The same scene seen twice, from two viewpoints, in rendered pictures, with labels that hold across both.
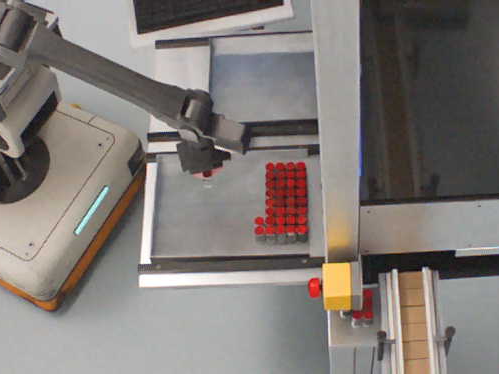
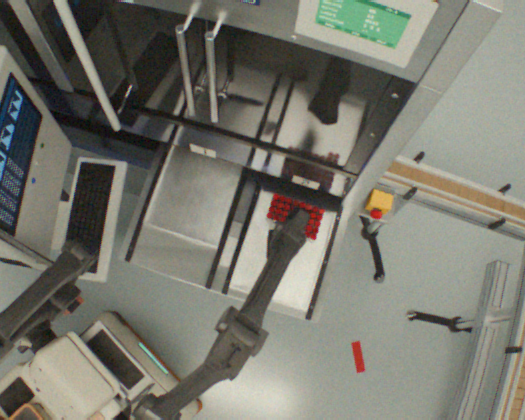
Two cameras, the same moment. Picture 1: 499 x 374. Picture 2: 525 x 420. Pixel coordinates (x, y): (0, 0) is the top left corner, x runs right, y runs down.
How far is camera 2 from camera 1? 1.21 m
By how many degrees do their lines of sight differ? 35
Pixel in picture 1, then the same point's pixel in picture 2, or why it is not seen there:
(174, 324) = not seen: hidden behind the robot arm
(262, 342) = not seen: hidden behind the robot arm
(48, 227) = (159, 390)
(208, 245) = (304, 272)
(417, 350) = (416, 176)
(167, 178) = (244, 284)
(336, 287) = (387, 201)
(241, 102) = (201, 218)
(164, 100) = (291, 249)
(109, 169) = (127, 337)
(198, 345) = not seen: hidden behind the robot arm
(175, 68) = (152, 254)
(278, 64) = (179, 184)
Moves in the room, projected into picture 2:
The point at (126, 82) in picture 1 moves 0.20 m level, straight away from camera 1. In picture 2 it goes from (281, 268) to (199, 269)
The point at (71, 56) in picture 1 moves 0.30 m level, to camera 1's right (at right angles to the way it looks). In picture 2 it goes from (265, 297) to (283, 175)
